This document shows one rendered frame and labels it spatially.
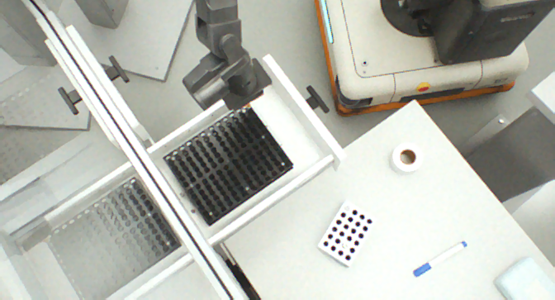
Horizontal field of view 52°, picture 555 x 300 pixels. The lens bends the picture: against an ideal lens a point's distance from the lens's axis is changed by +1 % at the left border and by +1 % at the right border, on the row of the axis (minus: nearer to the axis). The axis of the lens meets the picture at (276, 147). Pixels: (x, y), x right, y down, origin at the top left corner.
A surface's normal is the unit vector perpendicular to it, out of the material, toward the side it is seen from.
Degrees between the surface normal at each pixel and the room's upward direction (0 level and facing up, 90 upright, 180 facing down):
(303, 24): 0
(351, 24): 0
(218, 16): 56
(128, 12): 0
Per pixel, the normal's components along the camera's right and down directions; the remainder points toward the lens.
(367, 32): -0.01, -0.25
